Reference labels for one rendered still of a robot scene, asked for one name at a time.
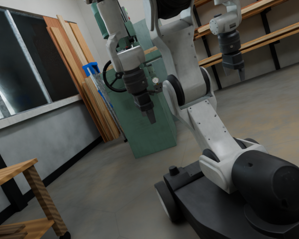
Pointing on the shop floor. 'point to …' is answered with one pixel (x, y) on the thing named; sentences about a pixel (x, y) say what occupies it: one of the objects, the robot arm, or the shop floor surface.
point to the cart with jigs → (31, 229)
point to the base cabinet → (144, 122)
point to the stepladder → (91, 70)
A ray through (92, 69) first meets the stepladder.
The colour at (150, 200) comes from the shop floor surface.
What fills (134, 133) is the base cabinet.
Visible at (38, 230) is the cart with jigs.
